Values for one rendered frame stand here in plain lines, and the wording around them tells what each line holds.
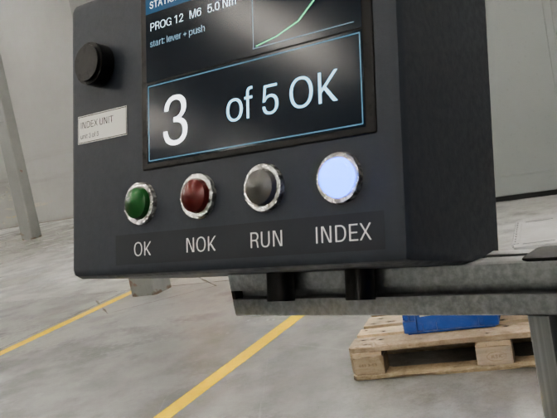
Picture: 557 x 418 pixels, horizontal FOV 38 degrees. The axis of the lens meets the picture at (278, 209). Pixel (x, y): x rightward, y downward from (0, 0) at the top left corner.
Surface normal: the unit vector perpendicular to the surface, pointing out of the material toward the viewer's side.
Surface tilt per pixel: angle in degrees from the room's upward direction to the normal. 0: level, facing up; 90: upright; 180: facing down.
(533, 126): 90
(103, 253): 75
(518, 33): 90
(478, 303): 90
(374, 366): 90
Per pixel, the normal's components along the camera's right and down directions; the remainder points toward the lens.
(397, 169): -0.28, -0.08
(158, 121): -0.62, -0.06
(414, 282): -0.60, 0.20
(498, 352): -0.29, 0.15
